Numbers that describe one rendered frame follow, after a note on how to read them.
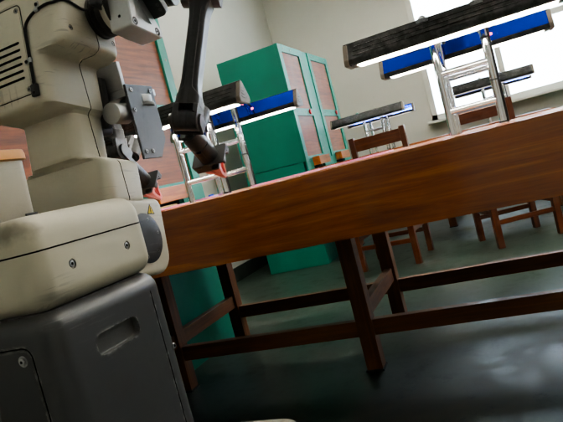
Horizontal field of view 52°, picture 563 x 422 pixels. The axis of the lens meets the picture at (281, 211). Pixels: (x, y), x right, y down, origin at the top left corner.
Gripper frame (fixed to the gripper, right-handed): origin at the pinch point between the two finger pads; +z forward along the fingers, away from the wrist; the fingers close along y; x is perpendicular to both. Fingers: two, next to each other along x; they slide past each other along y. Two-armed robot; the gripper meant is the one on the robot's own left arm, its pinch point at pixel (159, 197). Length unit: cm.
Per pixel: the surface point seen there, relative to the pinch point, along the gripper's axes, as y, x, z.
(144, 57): 46, -112, 21
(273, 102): -23, -63, 31
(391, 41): -83, -25, -11
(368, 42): -77, -28, -12
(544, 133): -115, 20, -11
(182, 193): 38, -52, 59
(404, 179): -83, 23, -9
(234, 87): -31.6, -27.3, -11.5
